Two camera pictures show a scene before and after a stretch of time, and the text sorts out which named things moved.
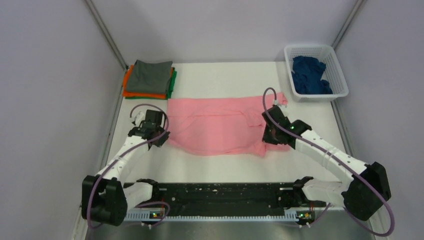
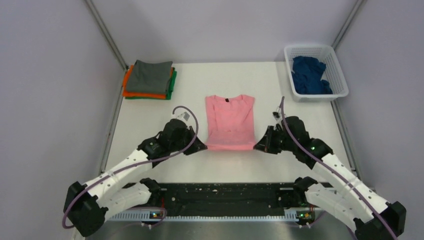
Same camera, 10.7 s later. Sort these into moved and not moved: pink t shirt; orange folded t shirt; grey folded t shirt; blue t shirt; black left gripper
Moved: pink t shirt; black left gripper
Not moved: grey folded t shirt; blue t shirt; orange folded t shirt
